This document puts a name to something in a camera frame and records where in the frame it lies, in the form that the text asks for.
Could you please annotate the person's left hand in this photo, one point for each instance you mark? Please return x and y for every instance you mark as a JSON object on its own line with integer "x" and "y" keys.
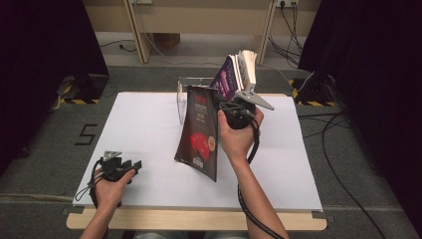
{"x": 109, "y": 192}

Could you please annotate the person's right hand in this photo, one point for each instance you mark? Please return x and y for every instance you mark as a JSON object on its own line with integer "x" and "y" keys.
{"x": 237, "y": 142}

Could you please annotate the white book with picture grid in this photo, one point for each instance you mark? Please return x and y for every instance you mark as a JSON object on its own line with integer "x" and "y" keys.
{"x": 249, "y": 68}

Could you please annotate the black curtain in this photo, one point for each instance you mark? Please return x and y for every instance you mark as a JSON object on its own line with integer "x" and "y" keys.
{"x": 375, "y": 83}
{"x": 40, "y": 66}

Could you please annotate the white table mat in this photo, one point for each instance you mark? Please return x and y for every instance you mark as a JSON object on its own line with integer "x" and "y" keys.
{"x": 278, "y": 149}

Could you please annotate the clear acrylic book rack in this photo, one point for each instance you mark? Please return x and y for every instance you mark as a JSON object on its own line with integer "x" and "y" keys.
{"x": 180, "y": 99}

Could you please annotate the brown cardboard box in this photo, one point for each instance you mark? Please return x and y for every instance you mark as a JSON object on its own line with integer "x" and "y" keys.
{"x": 167, "y": 40}

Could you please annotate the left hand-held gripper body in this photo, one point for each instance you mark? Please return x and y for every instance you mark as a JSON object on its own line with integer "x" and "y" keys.
{"x": 112, "y": 166}

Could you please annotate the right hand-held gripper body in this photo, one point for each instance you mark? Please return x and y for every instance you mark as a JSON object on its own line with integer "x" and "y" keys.
{"x": 237, "y": 116}

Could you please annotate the purple magazine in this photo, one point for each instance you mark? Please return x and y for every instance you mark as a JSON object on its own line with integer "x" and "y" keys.
{"x": 237, "y": 71}
{"x": 225, "y": 79}

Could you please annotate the black yellow striped stand base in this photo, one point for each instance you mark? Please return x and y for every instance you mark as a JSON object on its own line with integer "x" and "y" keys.
{"x": 89, "y": 86}
{"x": 313, "y": 91}

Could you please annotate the white wall socket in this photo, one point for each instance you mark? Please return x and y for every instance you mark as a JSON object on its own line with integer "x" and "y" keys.
{"x": 287, "y": 2}

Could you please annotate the beige background desk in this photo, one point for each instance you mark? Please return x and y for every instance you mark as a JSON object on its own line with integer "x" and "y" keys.
{"x": 199, "y": 16}

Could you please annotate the dark magazine with red print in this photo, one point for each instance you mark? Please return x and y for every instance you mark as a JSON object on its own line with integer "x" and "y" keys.
{"x": 199, "y": 132}

